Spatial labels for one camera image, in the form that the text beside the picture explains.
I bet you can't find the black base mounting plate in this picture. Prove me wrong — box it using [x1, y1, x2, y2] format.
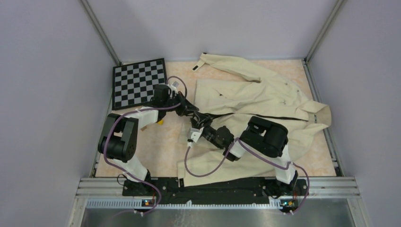
[122, 177, 307, 205]

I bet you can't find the black and grey checkerboard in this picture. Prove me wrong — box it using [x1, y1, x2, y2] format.
[112, 58, 167, 110]

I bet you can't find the aluminium front rail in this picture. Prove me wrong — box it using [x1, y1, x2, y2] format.
[69, 177, 360, 227]

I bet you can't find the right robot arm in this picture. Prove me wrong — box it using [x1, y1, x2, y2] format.
[187, 116, 298, 199]

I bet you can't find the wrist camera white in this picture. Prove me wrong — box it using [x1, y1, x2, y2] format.
[187, 127, 204, 147]
[170, 81, 180, 89]

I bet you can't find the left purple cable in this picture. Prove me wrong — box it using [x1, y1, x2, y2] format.
[103, 76, 188, 217]

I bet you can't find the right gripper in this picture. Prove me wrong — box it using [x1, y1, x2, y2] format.
[191, 110, 224, 150]

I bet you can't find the cream zip-up jacket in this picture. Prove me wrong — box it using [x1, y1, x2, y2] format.
[177, 53, 332, 186]

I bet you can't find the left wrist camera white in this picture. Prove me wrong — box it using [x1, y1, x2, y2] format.
[170, 81, 180, 89]

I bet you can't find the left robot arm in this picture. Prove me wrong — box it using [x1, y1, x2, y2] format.
[98, 84, 199, 195]

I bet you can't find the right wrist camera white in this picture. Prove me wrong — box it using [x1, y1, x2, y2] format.
[187, 127, 204, 147]

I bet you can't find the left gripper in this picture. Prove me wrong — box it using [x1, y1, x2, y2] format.
[164, 91, 199, 116]

